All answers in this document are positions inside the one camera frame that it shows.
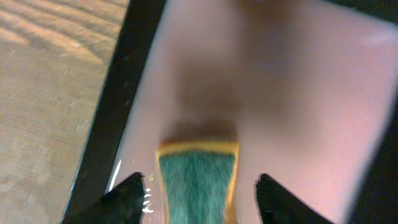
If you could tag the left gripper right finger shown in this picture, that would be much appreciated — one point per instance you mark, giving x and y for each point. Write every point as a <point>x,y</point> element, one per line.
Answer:
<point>277,205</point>

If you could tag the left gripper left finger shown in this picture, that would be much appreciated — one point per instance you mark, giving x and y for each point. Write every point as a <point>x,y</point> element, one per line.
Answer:
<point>122,205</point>

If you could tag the green yellow sponge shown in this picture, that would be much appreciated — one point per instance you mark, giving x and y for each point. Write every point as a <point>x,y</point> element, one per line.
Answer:
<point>198,179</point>

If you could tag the black rectangular water tray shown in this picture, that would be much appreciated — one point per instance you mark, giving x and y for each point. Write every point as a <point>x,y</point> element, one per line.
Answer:
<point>307,88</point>

